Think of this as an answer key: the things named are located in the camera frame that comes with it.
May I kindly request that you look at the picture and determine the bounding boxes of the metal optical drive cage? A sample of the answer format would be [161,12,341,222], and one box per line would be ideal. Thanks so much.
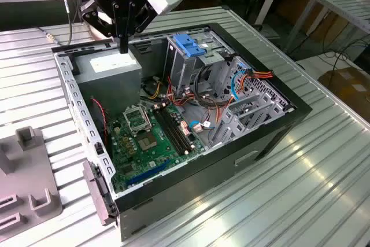
[163,28,235,97]

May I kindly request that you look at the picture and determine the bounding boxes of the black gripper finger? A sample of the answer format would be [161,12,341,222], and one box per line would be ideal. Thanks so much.
[124,0,157,54]
[80,0,125,54]

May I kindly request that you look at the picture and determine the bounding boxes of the black wire bundle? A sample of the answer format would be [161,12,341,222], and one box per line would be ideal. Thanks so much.
[194,64,231,109]

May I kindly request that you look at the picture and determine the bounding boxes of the green motherboard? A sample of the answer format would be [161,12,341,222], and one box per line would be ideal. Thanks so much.
[108,104,206,193]

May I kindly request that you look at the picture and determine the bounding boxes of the black RAM slot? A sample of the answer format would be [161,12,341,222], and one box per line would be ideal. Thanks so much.
[153,109,183,156]
[157,108,187,154]
[164,104,194,150]
[160,106,191,153]

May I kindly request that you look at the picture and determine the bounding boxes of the blue expansion slot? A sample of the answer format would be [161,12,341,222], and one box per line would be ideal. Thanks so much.
[124,158,171,186]

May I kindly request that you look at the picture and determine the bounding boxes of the metal slat shelf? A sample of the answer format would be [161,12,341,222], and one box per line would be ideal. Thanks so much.
[284,0,370,54]

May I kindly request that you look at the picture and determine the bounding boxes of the blue data wire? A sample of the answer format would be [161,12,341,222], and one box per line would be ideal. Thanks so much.
[189,120,217,131]
[230,66,253,103]

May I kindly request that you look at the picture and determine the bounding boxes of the CPU socket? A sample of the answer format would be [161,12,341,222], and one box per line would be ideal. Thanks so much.
[137,132,159,152]

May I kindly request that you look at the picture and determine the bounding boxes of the metal locking lever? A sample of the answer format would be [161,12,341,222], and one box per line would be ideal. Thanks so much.
[143,107,153,132]

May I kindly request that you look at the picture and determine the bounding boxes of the metal disk bay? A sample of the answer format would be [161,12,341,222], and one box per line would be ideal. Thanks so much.
[208,56,296,149]

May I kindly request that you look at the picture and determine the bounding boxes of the black open PC case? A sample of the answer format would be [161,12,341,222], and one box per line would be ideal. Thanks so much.
[51,22,313,242]

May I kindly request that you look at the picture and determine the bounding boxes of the black cable with brass plug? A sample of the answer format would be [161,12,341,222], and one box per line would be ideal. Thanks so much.
[46,0,73,46]

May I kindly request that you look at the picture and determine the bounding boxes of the orange red power wire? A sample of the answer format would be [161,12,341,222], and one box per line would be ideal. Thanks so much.
[215,67,275,128]

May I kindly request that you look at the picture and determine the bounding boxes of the grey parts rack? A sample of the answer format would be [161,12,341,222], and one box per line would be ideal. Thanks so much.
[0,125,64,235]

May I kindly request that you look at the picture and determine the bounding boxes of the grey case rear bracket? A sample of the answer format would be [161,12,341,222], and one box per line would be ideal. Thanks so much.
[82,160,116,227]

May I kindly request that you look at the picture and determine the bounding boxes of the grey power supply unit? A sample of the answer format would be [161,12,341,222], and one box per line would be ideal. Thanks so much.
[73,47,143,117]

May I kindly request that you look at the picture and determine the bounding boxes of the multicolour power harness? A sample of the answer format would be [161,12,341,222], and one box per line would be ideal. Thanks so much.
[140,75,210,109]

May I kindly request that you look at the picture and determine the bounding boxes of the large cardboard box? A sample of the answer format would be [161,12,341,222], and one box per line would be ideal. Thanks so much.
[317,66,370,115]

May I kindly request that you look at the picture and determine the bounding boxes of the metal socket cover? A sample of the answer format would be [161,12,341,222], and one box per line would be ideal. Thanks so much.
[123,105,153,137]

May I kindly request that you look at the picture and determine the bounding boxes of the red black twisted wire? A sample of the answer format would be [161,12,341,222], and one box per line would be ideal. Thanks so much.
[91,96,110,146]

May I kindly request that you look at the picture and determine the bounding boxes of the blue plastic drive latch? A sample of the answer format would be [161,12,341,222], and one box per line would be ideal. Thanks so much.
[174,33,206,59]

